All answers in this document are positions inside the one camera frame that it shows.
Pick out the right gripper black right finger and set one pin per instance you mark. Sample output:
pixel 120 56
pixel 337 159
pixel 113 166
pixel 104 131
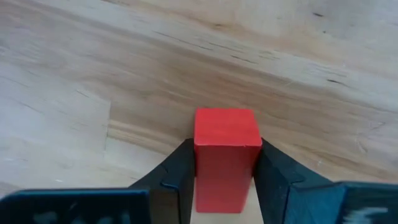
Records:
pixel 273 186

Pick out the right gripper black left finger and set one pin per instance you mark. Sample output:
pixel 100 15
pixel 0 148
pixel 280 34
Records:
pixel 174 186

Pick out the red rectangular block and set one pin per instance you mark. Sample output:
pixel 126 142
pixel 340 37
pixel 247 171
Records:
pixel 227 161

